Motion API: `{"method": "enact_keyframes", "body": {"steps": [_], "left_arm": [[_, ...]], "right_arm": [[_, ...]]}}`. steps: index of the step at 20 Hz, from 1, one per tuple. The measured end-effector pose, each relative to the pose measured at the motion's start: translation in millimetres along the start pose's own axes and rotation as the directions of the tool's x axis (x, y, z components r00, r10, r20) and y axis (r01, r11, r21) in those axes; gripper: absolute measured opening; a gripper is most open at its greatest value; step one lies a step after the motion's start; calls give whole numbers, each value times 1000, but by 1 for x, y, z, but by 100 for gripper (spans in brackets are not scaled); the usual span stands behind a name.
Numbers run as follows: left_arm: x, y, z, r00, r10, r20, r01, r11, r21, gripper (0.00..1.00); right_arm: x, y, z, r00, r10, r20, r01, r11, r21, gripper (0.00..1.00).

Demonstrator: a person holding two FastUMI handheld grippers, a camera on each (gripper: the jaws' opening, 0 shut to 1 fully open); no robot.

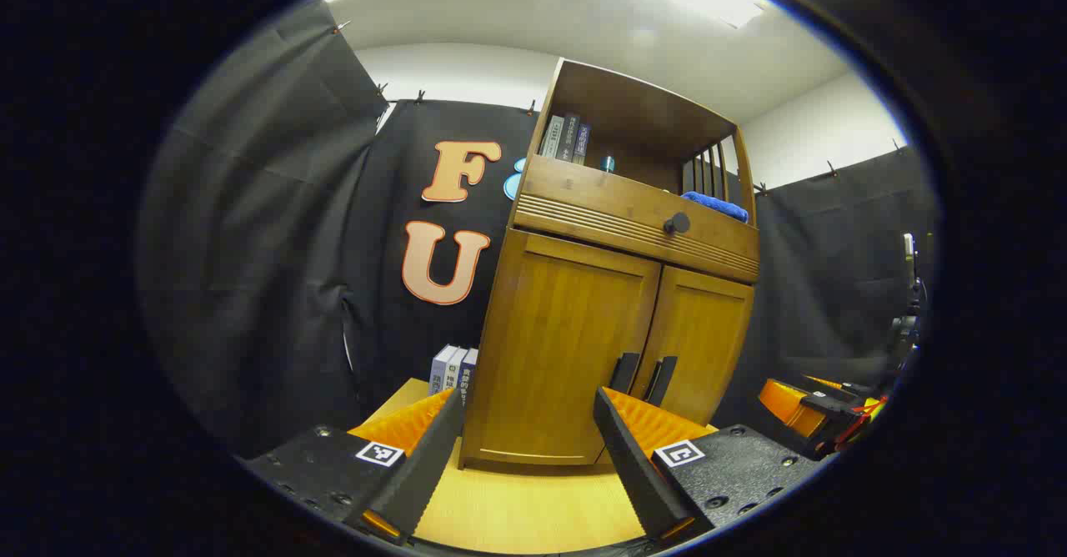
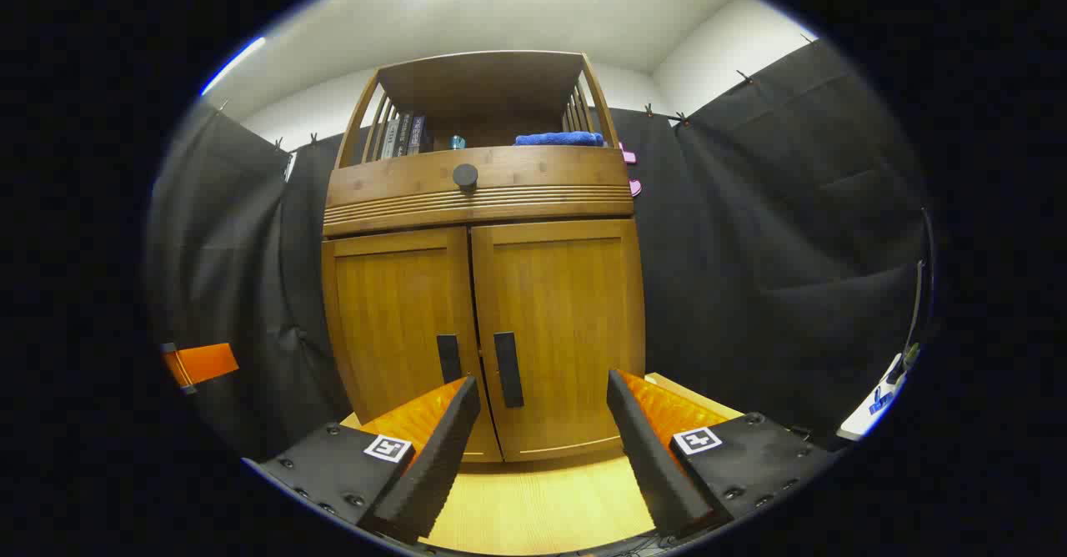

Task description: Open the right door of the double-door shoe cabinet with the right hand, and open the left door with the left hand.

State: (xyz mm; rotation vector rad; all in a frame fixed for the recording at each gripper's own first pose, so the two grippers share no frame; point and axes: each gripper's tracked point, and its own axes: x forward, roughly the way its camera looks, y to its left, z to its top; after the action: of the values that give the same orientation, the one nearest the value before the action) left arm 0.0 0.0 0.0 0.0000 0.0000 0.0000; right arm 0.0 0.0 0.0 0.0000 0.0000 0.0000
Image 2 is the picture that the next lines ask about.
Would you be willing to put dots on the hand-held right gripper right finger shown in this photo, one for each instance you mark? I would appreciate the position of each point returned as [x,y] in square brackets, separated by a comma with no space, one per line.
[654,465]

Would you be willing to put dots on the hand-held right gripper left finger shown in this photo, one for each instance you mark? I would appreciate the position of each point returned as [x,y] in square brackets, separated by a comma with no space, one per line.
[433,457]

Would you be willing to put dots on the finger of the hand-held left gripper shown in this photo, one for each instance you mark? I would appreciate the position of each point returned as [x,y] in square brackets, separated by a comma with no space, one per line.
[208,361]

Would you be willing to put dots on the wooden double-door shoe cabinet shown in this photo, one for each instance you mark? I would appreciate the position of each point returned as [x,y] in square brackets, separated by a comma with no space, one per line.
[479,90]

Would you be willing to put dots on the white side table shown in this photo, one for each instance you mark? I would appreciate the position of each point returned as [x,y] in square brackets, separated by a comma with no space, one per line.
[867,419]

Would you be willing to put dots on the small blue plastic object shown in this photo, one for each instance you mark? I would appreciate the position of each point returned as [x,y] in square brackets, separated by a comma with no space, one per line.
[881,401]

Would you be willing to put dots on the grey book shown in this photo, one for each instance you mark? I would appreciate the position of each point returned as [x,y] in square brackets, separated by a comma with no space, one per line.
[389,138]

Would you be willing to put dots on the wooden drawer with black knob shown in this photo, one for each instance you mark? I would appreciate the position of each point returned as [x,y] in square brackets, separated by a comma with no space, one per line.
[542,175]

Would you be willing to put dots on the dark blue book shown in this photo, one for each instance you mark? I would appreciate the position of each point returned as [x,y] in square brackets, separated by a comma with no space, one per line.
[417,134]

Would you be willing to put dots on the blue folded towel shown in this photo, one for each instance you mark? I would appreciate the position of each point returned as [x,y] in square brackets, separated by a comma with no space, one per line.
[558,138]

